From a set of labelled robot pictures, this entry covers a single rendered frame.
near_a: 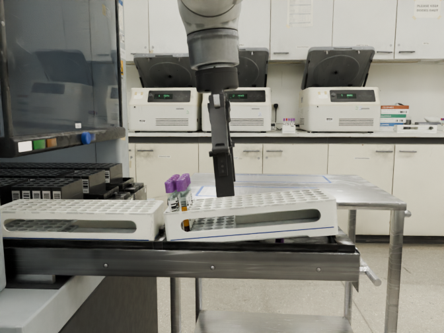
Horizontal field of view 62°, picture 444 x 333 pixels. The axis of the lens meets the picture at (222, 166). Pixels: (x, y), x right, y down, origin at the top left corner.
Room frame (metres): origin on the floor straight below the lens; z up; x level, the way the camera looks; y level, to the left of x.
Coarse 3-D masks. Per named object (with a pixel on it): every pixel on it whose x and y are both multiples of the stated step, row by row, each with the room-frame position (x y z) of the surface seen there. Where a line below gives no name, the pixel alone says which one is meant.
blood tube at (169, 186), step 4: (168, 184) 0.63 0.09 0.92; (172, 184) 0.63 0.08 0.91; (168, 188) 0.63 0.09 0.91; (172, 188) 0.63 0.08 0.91; (168, 192) 0.63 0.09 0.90; (172, 192) 0.63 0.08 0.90; (168, 196) 0.63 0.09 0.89; (172, 196) 0.63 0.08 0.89; (168, 200) 0.63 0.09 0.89; (172, 200) 0.63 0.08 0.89; (168, 204) 0.63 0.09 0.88; (172, 204) 0.63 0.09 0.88; (172, 208) 0.63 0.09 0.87
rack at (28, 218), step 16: (0, 208) 0.66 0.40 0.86; (16, 208) 0.66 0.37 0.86; (32, 208) 0.66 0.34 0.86; (48, 208) 0.66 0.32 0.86; (64, 208) 0.67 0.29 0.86; (80, 208) 0.66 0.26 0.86; (96, 208) 0.67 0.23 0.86; (112, 208) 0.67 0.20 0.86; (128, 208) 0.67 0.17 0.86; (144, 208) 0.67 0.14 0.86; (160, 208) 0.69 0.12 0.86; (16, 224) 0.70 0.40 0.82; (32, 224) 0.69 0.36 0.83; (48, 224) 0.69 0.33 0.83; (64, 224) 0.69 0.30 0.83; (80, 224) 0.73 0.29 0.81; (96, 224) 0.73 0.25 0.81; (112, 224) 0.73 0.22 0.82; (128, 224) 0.73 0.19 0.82; (144, 224) 0.63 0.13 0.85; (160, 224) 0.68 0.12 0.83
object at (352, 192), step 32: (192, 192) 1.02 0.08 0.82; (256, 192) 1.02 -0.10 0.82; (352, 192) 1.02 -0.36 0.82; (384, 192) 1.02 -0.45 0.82; (352, 224) 1.32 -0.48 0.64; (352, 288) 1.32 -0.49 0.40; (224, 320) 1.29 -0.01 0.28; (256, 320) 1.29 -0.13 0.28; (288, 320) 1.29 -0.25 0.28; (320, 320) 1.29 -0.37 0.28
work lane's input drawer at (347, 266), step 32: (32, 256) 0.62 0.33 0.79; (64, 256) 0.62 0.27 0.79; (96, 256) 0.61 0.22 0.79; (128, 256) 0.61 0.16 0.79; (160, 256) 0.61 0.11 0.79; (192, 256) 0.61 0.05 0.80; (224, 256) 0.60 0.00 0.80; (256, 256) 0.60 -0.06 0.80; (288, 256) 0.60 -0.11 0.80; (320, 256) 0.60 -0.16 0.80; (352, 256) 0.59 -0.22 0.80
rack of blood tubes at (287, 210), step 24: (288, 192) 0.71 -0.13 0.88; (312, 192) 0.68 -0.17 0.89; (168, 216) 0.62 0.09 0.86; (192, 216) 0.62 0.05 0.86; (216, 216) 0.62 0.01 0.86; (240, 216) 0.72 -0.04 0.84; (264, 216) 0.71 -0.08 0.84; (288, 216) 0.71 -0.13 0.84; (312, 216) 0.71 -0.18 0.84; (336, 216) 0.61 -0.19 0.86; (168, 240) 0.63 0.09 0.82; (192, 240) 0.62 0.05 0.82; (216, 240) 0.62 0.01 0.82; (240, 240) 0.62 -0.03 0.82
